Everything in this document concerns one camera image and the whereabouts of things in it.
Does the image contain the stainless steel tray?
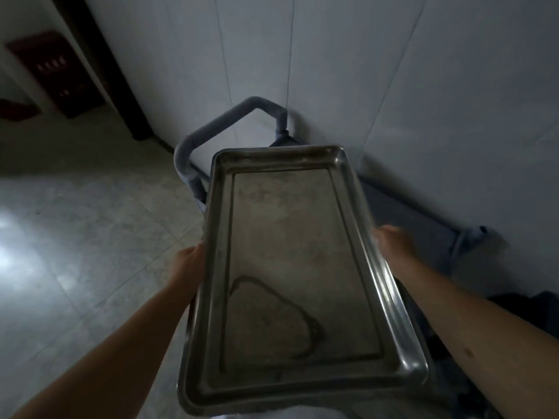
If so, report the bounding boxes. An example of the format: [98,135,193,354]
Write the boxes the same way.
[176,145,430,417]

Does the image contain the person's right forearm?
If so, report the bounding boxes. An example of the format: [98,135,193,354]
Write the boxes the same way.
[393,256,559,419]

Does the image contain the grey service cart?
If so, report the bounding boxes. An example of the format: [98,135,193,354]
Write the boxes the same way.
[173,97,507,419]

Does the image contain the person's right hand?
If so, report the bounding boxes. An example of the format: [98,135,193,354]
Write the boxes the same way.
[372,225,422,275]

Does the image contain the dark wooden door frame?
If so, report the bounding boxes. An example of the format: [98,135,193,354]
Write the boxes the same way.
[50,0,154,141]

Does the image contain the person's dark clothing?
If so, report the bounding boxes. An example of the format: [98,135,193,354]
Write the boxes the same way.
[487,291,559,341]

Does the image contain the dark red wall cabinet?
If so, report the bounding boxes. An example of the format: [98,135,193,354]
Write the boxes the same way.
[5,30,105,119]

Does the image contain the person's left forearm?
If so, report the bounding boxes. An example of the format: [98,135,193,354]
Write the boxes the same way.
[9,281,199,419]

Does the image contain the person's left hand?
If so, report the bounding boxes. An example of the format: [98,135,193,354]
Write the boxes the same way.
[168,243,207,301]

